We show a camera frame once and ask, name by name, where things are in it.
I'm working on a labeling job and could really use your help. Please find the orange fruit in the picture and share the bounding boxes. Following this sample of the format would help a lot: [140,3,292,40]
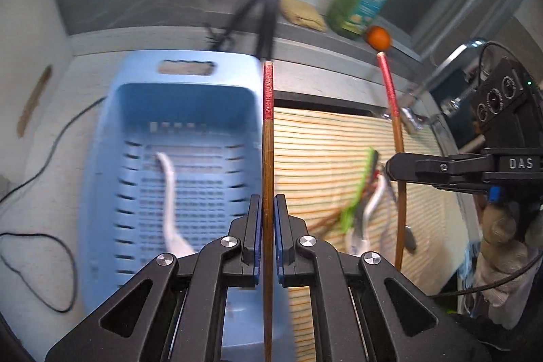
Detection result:
[366,26,392,52]

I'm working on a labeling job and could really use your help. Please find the black tripod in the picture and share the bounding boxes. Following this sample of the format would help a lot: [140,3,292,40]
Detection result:
[204,0,290,62]

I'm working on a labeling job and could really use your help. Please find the black thin cable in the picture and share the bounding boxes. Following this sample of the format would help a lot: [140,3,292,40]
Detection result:
[0,95,107,315]

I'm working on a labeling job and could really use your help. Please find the chrome faucet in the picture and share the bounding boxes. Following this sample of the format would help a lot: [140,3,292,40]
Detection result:
[398,38,488,134]

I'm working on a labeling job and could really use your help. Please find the blue plastic drainer basket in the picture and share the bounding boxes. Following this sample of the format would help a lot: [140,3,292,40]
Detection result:
[78,49,294,350]

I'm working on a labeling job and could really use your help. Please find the yellow sponge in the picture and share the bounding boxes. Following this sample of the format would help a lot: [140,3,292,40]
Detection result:
[280,0,327,32]

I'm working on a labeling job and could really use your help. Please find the striped yellow towel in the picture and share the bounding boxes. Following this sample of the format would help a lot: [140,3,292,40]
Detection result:
[270,106,468,362]

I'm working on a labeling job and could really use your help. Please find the white cutting board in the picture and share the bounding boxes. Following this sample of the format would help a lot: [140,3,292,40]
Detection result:
[1,0,73,184]

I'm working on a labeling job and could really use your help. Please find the gloved right hand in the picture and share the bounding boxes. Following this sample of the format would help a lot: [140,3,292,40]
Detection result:
[475,203,542,330]

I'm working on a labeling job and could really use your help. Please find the green plastic spoon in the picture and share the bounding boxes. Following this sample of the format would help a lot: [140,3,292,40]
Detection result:
[340,147,379,233]

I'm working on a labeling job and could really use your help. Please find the red wooden chopstick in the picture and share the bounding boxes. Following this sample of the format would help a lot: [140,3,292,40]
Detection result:
[262,61,274,361]

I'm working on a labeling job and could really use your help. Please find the white ceramic spoon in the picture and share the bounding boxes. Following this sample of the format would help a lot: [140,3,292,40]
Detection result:
[156,152,195,258]

